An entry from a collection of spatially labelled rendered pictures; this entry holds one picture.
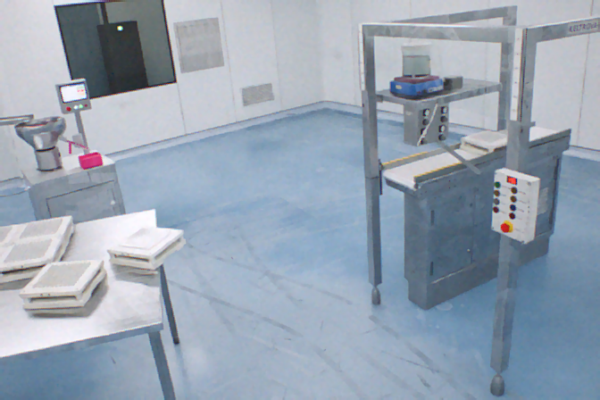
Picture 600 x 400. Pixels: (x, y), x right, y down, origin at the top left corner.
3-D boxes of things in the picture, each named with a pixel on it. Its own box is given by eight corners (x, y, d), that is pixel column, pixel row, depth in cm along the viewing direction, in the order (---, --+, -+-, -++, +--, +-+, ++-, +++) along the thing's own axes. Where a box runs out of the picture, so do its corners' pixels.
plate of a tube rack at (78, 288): (20, 298, 191) (18, 294, 190) (49, 266, 214) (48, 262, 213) (80, 295, 190) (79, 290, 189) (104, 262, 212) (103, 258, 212)
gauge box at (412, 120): (417, 146, 257) (416, 108, 250) (403, 143, 266) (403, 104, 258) (448, 138, 266) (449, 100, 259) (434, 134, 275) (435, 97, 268)
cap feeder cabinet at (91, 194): (59, 274, 396) (31, 184, 367) (44, 250, 439) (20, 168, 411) (135, 247, 429) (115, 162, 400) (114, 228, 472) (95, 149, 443)
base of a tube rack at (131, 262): (109, 262, 223) (108, 258, 222) (144, 238, 243) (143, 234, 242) (154, 270, 213) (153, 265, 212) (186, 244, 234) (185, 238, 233)
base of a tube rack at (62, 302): (23, 309, 193) (21, 304, 192) (53, 276, 216) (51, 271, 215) (83, 306, 192) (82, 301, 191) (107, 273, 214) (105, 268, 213)
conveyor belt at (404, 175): (412, 191, 271) (412, 182, 270) (383, 179, 292) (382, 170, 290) (570, 140, 329) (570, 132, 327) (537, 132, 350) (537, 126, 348)
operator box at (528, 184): (525, 244, 197) (530, 181, 187) (491, 229, 211) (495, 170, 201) (535, 239, 199) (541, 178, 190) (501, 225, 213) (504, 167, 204)
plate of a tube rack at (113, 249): (106, 253, 221) (105, 249, 220) (141, 229, 241) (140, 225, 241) (152, 260, 211) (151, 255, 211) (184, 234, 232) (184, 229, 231)
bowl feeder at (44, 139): (31, 179, 381) (18, 130, 366) (23, 169, 408) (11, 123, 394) (95, 162, 406) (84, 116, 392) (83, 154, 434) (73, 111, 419)
